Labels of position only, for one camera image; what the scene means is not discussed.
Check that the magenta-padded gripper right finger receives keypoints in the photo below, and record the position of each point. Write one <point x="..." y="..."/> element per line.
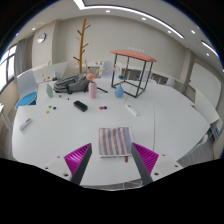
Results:
<point x="146" y="158"/>

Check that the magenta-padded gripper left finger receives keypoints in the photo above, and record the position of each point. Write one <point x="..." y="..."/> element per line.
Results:
<point x="77" y="158"/>

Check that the grey striped towel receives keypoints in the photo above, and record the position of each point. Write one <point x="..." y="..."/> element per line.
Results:
<point x="115" y="141"/>

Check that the white flat remote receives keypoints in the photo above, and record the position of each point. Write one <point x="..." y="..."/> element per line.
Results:
<point x="132" y="110"/>

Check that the black rectangular box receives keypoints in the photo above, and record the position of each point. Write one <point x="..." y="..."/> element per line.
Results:
<point x="80" y="106"/>

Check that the orange round magnet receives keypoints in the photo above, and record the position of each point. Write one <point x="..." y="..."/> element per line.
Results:
<point x="47" y="112"/>

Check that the red round magnet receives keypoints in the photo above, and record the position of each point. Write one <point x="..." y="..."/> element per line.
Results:
<point x="101" y="108"/>

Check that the black marker pen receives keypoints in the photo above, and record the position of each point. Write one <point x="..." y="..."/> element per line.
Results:
<point x="64" y="97"/>

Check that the pink vase with flowers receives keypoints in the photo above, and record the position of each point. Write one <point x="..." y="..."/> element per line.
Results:
<point x="92" y="90"/>

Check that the blue vase with flowers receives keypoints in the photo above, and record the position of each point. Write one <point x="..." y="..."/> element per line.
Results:
<point x="119" y="92"/>

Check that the green vase with dried stems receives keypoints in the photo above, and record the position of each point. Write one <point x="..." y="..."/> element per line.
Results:
<point x="49" y="91"/>

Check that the grey backpack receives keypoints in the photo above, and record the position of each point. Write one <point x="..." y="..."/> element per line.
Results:
<point x="70" y="83"/>

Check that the white chair blue seat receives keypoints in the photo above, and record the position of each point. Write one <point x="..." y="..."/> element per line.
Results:
<point x="26" y="85"/>

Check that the wooden coat rack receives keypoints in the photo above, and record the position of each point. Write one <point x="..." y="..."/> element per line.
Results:
<point x="81" y="46"/>

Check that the window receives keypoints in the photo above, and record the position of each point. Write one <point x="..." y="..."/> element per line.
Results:
<point x="6" y="70"/>

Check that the grey curtain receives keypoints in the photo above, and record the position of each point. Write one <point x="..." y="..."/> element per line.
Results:
<point x="20" y="55"/>

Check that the long ceiling light strip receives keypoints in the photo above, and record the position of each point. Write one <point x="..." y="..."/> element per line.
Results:
<point x="146" y="15"/>

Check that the round ceiling lights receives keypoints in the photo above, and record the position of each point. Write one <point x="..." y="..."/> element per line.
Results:
<point x="107" y="11"/>

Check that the black frame stand orange top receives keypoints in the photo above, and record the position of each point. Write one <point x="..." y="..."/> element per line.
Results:
<point x="133" y="54"/>

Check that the round wall clock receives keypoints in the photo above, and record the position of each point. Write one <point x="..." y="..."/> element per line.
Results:
<point x="41" y="38"/>

